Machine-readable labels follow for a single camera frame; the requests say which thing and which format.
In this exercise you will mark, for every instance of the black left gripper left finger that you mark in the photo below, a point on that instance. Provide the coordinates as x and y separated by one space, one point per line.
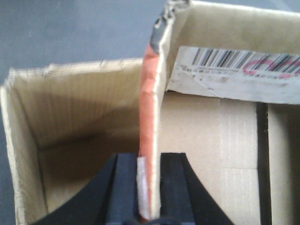
110 198

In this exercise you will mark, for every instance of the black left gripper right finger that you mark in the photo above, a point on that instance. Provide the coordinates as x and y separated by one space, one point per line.
184 199

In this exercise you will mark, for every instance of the brown cardboard box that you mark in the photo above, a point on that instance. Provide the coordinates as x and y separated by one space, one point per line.
62 123

